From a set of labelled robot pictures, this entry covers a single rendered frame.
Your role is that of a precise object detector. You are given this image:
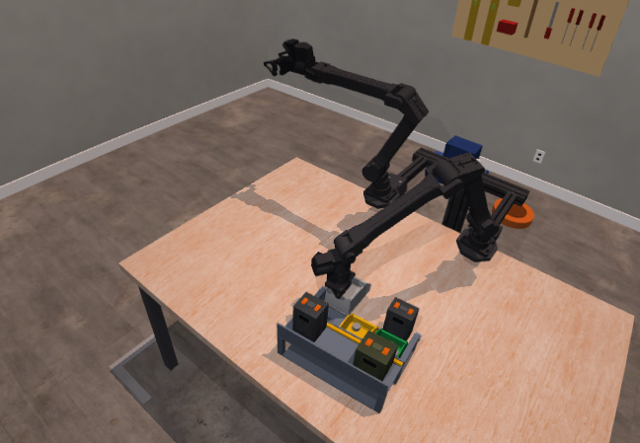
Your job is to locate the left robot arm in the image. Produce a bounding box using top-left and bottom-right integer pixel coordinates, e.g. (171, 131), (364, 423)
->
(311, 152), (500, 283)

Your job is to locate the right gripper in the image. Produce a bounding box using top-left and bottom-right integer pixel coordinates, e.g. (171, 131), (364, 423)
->
(264, 51), (297, 76)

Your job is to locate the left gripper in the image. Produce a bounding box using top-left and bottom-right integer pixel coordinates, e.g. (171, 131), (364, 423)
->
(325, 269), (356, 299)

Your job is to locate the orange thin bar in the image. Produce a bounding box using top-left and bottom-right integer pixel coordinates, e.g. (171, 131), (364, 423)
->
(327, 323), (403, 366)

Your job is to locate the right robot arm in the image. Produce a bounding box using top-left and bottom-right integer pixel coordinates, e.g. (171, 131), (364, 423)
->
(282, 38), (429, 203)

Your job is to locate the green open bin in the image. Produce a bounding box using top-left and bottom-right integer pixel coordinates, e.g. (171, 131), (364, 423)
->
(376, 329), (408, 358)

